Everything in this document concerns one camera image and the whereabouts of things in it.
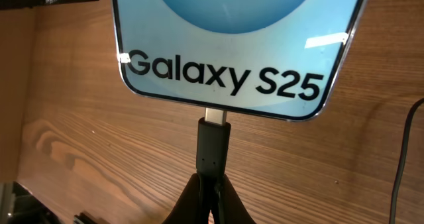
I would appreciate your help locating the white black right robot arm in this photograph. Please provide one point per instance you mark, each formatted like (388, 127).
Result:
(200, 198)

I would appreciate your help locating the blue screen Galaxy smartphone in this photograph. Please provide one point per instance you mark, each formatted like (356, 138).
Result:
(272, 58)

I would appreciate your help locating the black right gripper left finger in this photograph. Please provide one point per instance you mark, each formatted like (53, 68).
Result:
(187, 207)

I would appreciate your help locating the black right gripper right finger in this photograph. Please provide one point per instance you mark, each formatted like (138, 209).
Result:
(230, 209)

